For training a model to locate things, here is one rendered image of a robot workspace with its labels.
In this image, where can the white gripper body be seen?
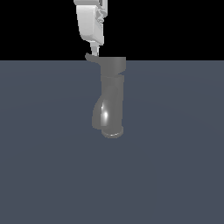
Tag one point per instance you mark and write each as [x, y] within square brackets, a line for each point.
[89, 22]

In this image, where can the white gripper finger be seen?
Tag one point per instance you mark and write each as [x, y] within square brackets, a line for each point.
[95, 50]

